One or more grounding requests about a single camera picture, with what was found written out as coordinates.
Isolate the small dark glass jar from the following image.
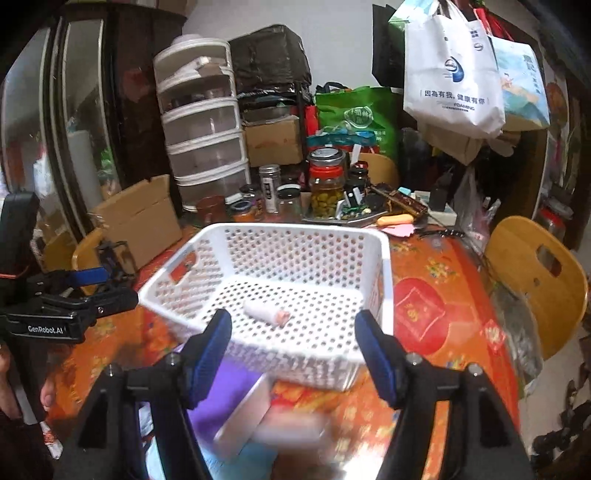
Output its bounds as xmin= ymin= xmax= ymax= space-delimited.
xmin=240 ymin=184 xmax=264 ymax=208

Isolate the black wrapped box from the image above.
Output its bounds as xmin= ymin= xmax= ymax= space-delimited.
xmin=228 ymin=24 xmax=312 ymax=97

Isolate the blue illustrated tote bag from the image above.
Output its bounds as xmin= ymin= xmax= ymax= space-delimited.
xmin=489 ymin=34 xmax=552 ymax=132

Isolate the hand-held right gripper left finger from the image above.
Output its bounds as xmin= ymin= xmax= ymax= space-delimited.
xmin=46 ymin=309 xmax=234 ymax=480

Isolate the silver tin canister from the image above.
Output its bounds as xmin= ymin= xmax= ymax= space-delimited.
xmin=259 ymin=165 xmax=281 ymax=214

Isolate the pale soft packet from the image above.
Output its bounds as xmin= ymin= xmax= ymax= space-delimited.
xmin=252 ymin=410 xmax=333 ymax=455

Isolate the purple soft packet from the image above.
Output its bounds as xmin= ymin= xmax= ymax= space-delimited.
xmin=187 ymin=360 xmax=269 ymax=457

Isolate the small white pink tube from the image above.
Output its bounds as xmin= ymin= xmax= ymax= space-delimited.
xmin=243 ymin=301 xmax=291 ymax=328

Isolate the small jar with orange contents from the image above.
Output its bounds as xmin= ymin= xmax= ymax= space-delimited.
xmin=228 ymin=200 xmax=254 ymax=223

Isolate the wooden chair with handle hole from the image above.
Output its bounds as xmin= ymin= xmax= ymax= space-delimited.
xmin=484 ymin=215 xmax=589 ymax=361

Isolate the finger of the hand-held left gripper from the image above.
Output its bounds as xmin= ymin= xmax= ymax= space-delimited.
xmin=28 ymin=267 xmax=112 ymax=297
xmin=76 ymin=286 xmax=139 ymax=320

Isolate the green tote bag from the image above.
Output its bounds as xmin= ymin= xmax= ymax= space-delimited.
xmin=315 ymin=83 xmax=402 ymax=162

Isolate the glass pickle jar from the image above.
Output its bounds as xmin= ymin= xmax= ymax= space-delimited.
xmin=307 ymin=148 xmax=347 ymax=220

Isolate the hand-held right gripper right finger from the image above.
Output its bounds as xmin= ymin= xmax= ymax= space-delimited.
xmin=355 ymin=309 xmax=536 ymax=480

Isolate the person's left hand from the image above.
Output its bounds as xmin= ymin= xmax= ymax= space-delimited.
xmin=0 ymin=344 xmax=60 ymax=420

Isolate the metal tray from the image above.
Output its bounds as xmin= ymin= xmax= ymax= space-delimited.
xmin=302 ymin=185 xmax=430 ymax=228

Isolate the clear plastic drawer tower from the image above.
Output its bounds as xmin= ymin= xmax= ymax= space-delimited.
xmin=153 ymin=36 xmax=252 ymax=212

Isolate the black hanging bag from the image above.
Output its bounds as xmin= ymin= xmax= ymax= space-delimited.
xmin=372 ymin=4 xmax=407 ymax=88

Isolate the white perforated plastic basket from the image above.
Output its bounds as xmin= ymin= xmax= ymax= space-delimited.
xmin=137 ymin=223 xmax=394 ymax=392

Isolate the brown cup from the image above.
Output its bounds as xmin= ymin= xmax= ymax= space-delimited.
xmin=196 ymin=195 xmax=228 ymax=227

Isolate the small brown cardboard box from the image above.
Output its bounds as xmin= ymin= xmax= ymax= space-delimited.
xmin=242 ymin=115 xmax=301 ymax=168

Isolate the white tote bag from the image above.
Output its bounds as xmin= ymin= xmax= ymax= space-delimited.
xmin=403 ymin=0 xmax=506 ymax=139

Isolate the person's dark clothing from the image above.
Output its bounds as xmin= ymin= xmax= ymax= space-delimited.
xmin=0 ymin=413 xmax=56 ymax=480

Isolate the red lidded jar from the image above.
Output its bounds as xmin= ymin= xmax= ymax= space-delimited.
xmin=538 ymin=205 xmax=566 ymax=243

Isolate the open brown cardboard box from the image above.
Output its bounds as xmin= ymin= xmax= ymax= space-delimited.
xmin=90 ymin=174 xmax=184 ymax=273

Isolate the clear plastic bag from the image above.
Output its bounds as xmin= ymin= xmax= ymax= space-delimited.
xmin=455 ymin=171 xmax=502 ymax=245

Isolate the glass door cabinet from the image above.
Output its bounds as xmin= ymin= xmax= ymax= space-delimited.
xmin=0 ymin=9 xmax=185 ymax=232

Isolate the white box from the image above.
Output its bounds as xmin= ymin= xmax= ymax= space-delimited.
xmin=213 ymin=374 xmax=278 ymax=462

